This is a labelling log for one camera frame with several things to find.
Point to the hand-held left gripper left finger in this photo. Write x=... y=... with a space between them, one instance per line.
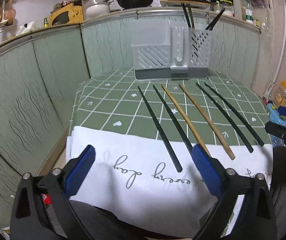
x=81 y=170

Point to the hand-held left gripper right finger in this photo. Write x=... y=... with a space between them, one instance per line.
x=206 y=170

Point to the black chopstick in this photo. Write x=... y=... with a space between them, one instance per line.
x=215 y=18
x=186 y=15
x=224 y=117
x=173 y=117
x=233 y=112
x=158 y=128

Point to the wooden chopstick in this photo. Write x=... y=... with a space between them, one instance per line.
x=207 y=121
x=191 y=17
x=183 y=115

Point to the white grey utensil holder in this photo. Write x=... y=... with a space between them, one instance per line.
x=153 y=55

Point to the blue plastic container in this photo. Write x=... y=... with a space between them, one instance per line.
x=274 y=116

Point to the plastic jar yellow lid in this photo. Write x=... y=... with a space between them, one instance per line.
x=284 y=95

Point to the red snack packet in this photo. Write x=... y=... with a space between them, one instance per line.
x=47 y=199

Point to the white pipe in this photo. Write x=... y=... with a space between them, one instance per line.
x=281 y=52

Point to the green checked tablecloth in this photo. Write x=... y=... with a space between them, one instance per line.
x=107 y=105

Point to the green patterned kitchen cabinet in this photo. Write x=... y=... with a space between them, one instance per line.
x=20 y=92

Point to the white squeeze bottle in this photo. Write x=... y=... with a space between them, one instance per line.
x=238 y=7

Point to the clear jar black lid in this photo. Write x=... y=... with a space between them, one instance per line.
x=223 y=5

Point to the green glass bottle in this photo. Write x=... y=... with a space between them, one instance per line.
x=45 y=23

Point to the white crumpled bag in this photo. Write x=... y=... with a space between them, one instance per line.
x=27 y=28

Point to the metal cup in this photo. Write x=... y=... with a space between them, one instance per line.
x=0 y=36

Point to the yellow wooden storage box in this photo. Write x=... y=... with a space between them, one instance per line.
x=70 y=13

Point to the round wooden cutting board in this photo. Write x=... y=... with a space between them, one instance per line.
x=173 y=3

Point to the white bowl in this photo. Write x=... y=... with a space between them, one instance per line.
x=96 y=11

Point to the grey metal bowl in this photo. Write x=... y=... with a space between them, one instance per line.
x=96 y=0

